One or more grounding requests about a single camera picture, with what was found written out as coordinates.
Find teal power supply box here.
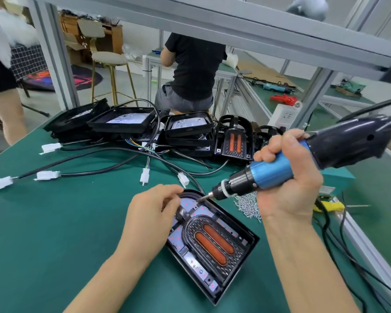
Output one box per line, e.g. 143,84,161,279
319,166,356,196

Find person's left forearm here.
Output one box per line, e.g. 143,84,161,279
64,247,151,313

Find lamp unit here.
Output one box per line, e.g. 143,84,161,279
164,189,260,305

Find white handheld device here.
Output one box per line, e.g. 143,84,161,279
288,0,330,22

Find aluminium shelf frame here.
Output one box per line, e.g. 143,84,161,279
26,0,391,131

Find red tool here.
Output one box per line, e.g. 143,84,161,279
270,94,299,106

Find small green workbench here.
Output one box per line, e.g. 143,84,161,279
142,52,239,118

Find white power strip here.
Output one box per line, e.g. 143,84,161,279
268,102,302,131

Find yellow plug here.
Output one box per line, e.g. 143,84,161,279
313,200,346,214

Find teal hand tool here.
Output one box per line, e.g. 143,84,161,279
248,78,294,94

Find brown wooden cabinet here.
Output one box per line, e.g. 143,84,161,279
59,13,125,56

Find person's right hand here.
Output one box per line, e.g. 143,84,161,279
253,129,325,222

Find black cover orange strips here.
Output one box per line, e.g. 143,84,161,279
253,125,286,154
215,115,255,162
182,215,249,284

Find round beige stool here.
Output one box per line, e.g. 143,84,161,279
90,50,139,107

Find blue black electric screwdriver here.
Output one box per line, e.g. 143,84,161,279
197,113,391,205

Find heap of small silver screws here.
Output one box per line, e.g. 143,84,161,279
233,192,263,222

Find person's left hand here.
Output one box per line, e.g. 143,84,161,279
117,183,185,265

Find colourful round rug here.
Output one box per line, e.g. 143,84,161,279
21,65,104,93

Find stack of unassembled lamp housings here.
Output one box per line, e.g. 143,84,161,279
43,97,216,157

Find black checked cloth table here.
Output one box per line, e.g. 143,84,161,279
10,43,50,82

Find person's right forearm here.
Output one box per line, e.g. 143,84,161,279
264,215,359,313

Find green workbench white legs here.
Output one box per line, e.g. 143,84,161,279
319,78,385,115

